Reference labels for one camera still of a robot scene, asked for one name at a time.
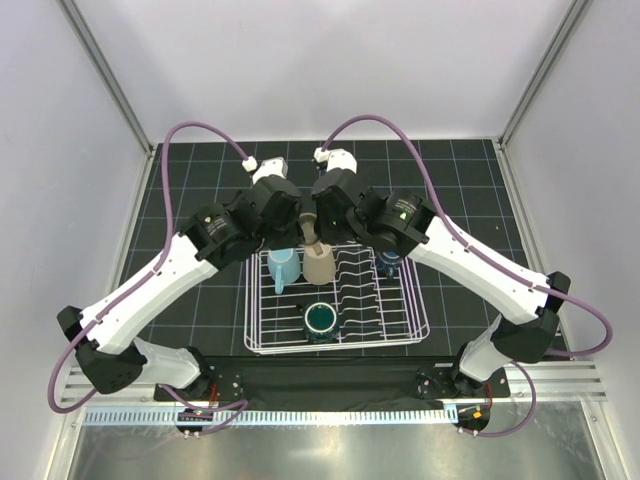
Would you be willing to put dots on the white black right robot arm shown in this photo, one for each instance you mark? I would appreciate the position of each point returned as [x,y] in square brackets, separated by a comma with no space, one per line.
[407,224]

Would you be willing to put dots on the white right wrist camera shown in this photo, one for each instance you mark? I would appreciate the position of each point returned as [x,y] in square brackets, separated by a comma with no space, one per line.
[334,159]

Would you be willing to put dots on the dark green mug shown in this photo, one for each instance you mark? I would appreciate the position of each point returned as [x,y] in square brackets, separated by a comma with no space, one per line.
[321,322]

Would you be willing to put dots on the small beige mug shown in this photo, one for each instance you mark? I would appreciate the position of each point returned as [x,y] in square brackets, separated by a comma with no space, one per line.
[306,222]

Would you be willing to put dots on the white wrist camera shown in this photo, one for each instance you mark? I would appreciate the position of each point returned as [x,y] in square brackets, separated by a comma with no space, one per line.
[334,159]
[269,167]

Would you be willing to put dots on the white wire dish rack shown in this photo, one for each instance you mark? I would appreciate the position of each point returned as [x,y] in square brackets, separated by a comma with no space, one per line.
[373,311]

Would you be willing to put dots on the beige paper cup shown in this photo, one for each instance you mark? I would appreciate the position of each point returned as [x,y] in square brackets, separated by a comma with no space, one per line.
[319,265]

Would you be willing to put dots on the black grid mat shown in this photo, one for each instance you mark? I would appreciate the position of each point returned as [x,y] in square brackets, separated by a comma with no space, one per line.
[210,316]

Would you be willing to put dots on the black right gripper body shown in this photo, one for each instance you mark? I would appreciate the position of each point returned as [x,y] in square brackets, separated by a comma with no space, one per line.
[336,232]

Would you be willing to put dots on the aluminium frame post left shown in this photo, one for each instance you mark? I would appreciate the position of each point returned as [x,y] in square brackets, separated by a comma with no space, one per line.
[97,58]

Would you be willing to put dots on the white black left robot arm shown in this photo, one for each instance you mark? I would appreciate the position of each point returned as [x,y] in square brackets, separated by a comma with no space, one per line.
[105,335]

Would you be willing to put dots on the small speckled blue cup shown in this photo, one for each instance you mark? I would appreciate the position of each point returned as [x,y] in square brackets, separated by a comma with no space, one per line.
[388,264]

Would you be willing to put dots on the aluminium frame post right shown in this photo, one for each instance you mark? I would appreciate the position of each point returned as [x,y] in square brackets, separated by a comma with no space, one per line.
[566,29]

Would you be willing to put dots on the blue mug cream inside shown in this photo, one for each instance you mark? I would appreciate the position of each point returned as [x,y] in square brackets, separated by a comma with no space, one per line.
[284,267]

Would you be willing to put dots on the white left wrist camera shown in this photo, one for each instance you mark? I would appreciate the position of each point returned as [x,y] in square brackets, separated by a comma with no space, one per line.
[269,167]

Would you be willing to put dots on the aluminium frame post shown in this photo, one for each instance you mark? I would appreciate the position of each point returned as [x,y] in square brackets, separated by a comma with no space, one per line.
[97,58]
[566,29]

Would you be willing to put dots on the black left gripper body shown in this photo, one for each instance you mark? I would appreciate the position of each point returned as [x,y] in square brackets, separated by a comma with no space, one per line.
[285,235]

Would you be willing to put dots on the perforated metal cable duct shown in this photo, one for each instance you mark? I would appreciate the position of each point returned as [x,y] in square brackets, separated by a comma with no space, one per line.
[177,417]

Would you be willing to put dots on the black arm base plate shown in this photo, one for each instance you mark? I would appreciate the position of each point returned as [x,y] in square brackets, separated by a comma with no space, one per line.
[341,382]

